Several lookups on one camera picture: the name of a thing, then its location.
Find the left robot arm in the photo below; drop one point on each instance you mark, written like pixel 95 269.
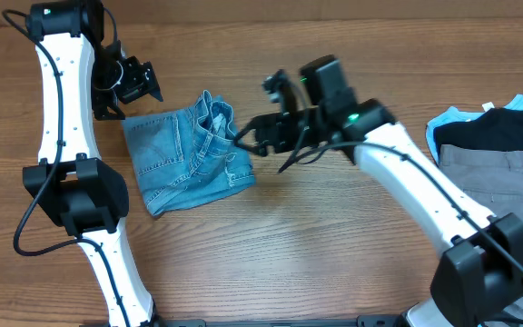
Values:
pixel 85 81

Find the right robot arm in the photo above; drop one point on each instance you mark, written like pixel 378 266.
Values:
pixel 480 269

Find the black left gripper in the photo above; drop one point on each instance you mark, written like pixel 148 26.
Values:
pixel 143 80

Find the black base frame bar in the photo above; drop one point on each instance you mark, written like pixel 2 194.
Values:
pixel 384 320

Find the grey folded trousers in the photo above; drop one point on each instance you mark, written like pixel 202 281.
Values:
pixel 492 178

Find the light blue denim jeans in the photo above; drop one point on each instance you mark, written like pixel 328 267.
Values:
pixel 186 158

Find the black folded garment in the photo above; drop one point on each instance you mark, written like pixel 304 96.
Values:
pixel 495 130

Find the light blue folded garment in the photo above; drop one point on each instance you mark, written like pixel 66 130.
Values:
pixel 454 115

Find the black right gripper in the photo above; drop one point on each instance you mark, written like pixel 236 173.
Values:
pixel 264 125

